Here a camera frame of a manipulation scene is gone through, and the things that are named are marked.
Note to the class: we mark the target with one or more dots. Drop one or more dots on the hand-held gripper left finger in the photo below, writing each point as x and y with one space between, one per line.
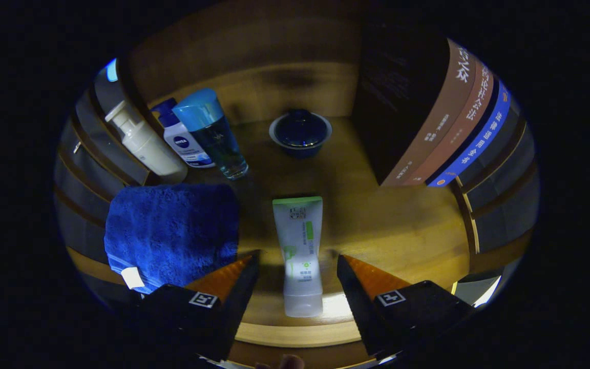
236 307

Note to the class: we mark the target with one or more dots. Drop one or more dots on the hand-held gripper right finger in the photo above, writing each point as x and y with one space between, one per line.
359 307

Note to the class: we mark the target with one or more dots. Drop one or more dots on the wooden drawer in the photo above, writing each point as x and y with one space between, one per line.
325 356

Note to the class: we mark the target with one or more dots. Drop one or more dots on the white tube green cap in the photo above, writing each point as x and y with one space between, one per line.
300 230

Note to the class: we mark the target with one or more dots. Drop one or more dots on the wooden countertop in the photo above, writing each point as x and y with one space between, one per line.
387 230

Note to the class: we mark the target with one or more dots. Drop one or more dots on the wooden cabinet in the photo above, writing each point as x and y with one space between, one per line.
274 46

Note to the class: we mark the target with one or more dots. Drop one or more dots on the blue folded towel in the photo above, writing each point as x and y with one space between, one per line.
172 230

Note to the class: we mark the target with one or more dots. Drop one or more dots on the teal transparent bottle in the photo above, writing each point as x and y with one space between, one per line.
218 138

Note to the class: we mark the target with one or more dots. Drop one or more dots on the white lotion bottle blue cap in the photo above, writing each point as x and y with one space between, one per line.
185 143

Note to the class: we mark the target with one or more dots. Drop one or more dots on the blue lidded teacup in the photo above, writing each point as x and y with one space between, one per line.
300 133

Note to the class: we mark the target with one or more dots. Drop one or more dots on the white pump bottle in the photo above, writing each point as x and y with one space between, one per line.
146 146

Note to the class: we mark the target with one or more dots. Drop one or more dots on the reddish brown book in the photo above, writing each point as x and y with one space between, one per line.
459 133

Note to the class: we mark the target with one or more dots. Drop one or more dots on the blue book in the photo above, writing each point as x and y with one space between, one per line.
479 141

